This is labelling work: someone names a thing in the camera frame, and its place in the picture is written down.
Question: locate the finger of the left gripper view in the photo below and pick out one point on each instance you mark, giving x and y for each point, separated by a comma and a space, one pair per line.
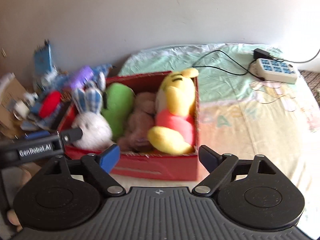
71, 135

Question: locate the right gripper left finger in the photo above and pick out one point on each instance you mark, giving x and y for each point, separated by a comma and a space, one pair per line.
97, 168

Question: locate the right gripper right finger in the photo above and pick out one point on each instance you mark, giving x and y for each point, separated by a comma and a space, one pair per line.
220, 168

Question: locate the white rabbit plush blue bow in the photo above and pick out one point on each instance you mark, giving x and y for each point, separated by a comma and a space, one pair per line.
97, 134

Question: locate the yellow tiger plush red shirt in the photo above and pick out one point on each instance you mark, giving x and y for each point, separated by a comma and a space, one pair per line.
174, 129

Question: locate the gloved right hand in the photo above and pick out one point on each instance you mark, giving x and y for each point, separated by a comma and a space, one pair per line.
13, 219

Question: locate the red cardboard box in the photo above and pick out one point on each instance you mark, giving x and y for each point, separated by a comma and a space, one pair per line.
153, 164

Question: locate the gold pine cone ornament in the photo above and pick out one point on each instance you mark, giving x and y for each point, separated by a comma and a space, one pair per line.
66, 97

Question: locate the red plush cushion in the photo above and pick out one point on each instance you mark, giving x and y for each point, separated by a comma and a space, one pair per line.
49, 104

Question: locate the white mug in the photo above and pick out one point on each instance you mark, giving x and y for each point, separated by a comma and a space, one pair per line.
20, 110

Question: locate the pale green bed sheet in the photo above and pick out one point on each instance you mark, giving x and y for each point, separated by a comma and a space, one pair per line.
242, 115

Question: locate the brown cardboard box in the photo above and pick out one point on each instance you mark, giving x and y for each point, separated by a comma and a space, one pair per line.
11, 92

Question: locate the green plush toy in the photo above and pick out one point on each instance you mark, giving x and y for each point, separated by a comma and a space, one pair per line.
119, 104

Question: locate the pink brown bear plush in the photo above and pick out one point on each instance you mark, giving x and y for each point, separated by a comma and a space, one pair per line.
138, 124

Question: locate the purple tissue pack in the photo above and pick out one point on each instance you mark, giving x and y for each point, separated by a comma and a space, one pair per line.
80, 78

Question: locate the blue paper bag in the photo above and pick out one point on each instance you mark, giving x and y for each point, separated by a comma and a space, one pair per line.
43, 63

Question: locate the white power strip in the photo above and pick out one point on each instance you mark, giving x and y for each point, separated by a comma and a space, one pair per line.
273, 70

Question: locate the black power adapter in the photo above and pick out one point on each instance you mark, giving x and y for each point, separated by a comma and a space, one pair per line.
261, 54

